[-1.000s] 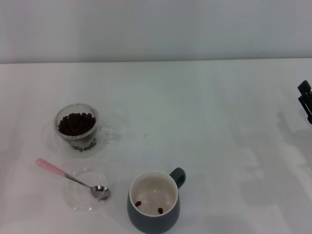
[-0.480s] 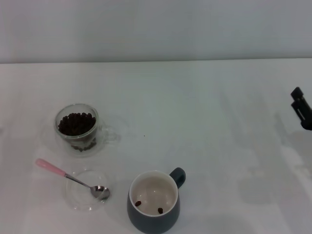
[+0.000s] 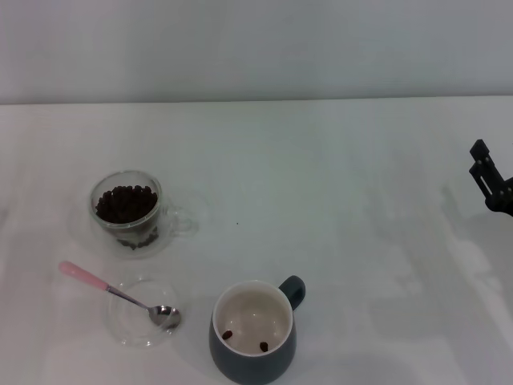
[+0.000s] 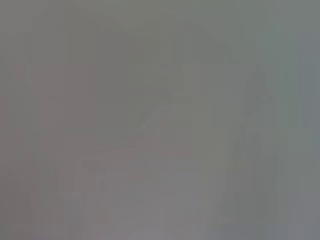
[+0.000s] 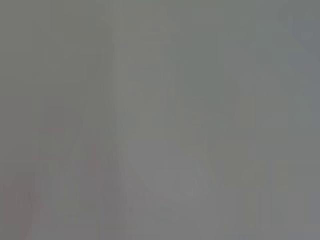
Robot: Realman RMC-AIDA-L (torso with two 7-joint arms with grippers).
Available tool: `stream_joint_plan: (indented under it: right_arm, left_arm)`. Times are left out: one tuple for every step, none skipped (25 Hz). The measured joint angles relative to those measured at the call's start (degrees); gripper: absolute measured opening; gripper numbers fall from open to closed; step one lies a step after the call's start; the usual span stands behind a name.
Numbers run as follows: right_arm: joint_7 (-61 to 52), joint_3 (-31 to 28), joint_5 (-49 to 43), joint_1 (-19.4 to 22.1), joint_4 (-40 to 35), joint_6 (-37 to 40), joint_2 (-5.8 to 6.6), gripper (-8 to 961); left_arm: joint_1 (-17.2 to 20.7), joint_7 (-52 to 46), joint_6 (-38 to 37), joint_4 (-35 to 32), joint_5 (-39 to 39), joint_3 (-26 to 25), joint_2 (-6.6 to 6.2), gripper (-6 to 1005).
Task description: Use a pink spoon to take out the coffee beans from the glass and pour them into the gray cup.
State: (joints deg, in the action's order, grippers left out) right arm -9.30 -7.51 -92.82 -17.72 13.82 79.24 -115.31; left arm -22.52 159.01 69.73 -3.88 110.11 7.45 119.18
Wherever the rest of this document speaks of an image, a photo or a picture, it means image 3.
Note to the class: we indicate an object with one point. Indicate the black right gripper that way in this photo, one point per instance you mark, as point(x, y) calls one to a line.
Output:
point(503, 200)

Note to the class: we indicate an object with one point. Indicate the single coffee bean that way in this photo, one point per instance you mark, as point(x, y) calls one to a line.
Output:
point(263, 345)
point(227, 333)

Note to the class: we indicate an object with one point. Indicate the clear glass lid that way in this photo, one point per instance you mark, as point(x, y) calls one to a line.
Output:
point(128, 325)

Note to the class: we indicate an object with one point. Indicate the clear double-wall glass cup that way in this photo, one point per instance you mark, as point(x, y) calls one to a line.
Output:
point(128, 250)

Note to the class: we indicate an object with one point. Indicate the dark green ceramic mug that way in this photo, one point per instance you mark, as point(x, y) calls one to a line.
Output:
point(240, 365)

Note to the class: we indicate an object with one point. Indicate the pile of coffee beans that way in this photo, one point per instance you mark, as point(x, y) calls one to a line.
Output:
point(126, 204)

